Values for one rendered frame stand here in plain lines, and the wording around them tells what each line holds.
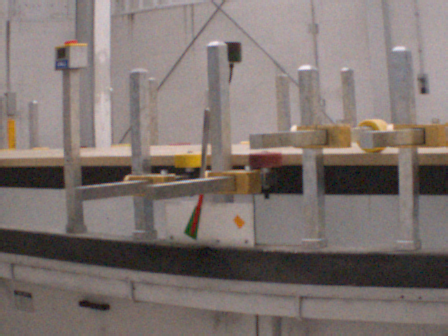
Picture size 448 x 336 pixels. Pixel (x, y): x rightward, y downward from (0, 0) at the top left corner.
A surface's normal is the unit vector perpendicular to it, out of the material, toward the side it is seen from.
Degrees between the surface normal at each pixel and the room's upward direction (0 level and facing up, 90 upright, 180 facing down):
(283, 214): 90
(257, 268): 90
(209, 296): 90
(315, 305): 90
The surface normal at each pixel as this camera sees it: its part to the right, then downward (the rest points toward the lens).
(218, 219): -0.61, 0.07
